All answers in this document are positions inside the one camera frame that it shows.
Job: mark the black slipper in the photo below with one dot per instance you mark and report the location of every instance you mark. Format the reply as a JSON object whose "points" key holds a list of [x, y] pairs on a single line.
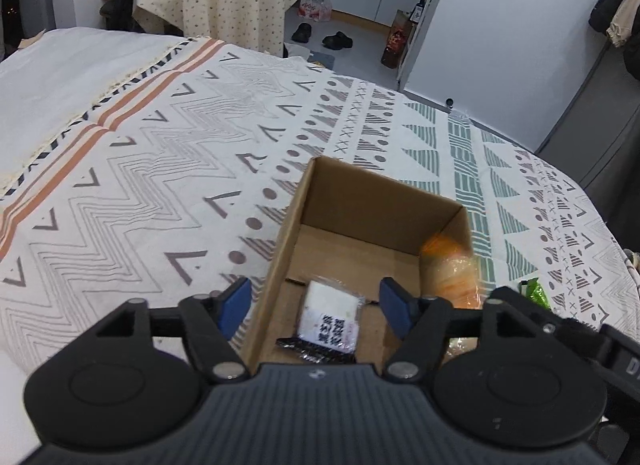
{"points": [[302, 34], [337, 42]]}

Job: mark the right black slipper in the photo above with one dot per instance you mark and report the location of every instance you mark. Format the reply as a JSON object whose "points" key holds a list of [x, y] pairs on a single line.
{"points": [[337, 42]]}

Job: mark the green candy wrapper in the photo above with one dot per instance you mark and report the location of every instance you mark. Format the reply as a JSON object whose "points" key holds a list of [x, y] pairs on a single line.
{"points": [[533, 290]]}

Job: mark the pack of water bottles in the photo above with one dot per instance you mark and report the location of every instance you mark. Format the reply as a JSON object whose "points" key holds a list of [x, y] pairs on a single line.
{"points": [[315, 10]]}

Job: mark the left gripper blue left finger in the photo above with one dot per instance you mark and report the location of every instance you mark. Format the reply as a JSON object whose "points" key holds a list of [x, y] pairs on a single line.
{"points": [[209, 324]]}

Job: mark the white black snack packet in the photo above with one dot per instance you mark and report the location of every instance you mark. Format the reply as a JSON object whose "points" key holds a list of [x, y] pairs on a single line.
{"points": [[327, 325]]}

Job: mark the left black slipper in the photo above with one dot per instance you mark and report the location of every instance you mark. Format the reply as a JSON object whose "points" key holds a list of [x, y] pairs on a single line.
{"points": [[302, 34]]}

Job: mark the patterned bed blanket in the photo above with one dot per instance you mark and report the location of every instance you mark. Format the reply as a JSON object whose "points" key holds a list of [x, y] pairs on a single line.
{"points": [[157, 167]]}

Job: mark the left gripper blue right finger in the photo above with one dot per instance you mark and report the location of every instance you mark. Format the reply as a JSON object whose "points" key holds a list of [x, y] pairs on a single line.
{"points": [[421, 324]]}

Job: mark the orange snack packet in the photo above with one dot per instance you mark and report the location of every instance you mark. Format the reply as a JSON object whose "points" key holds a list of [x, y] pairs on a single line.
{"points": [[449, 271]]}

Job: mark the brown cardboard box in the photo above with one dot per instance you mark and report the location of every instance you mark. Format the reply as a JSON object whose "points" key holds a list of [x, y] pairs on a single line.
{"points": [[351, 227]]}

